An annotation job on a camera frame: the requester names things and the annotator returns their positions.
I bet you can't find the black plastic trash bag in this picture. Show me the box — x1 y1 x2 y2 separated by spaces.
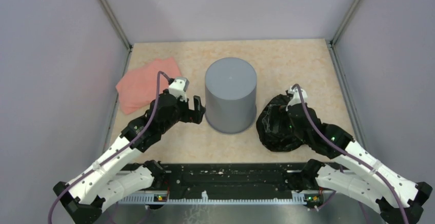
256 94 303 152

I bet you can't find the grey plastic trash bin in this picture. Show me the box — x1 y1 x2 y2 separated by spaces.
205 57 257 134

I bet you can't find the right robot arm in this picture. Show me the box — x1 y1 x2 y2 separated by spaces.
280 104 432 223

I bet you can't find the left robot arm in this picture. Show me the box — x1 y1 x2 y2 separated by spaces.
53 90 205 223

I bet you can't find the pink folded cloth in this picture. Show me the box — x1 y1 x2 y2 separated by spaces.
115 57 181 115

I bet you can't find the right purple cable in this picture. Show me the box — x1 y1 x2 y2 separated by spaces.
292 84 410 224

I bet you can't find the purple cable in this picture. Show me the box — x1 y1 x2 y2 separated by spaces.
292 84 410 224
47 71 175 224

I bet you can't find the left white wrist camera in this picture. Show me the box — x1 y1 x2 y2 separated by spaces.
168 77 189 102

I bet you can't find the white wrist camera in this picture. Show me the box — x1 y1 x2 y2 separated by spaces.
286 84 308 111
168 77 189 102

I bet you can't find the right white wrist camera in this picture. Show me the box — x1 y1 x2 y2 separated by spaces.
286 84 308 111

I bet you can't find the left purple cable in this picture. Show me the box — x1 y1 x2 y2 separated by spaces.
47 71 175 224

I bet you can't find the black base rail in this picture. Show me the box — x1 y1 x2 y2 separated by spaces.
117 162 344 201

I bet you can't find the right aluminium corner post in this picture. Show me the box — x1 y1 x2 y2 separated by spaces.
329 0 362 49

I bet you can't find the aluminium corner post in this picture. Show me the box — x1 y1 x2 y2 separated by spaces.
329 0 362 49
97 0 132 52

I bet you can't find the left aluminium corner post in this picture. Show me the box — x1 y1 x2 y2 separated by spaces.
97 0 132 52

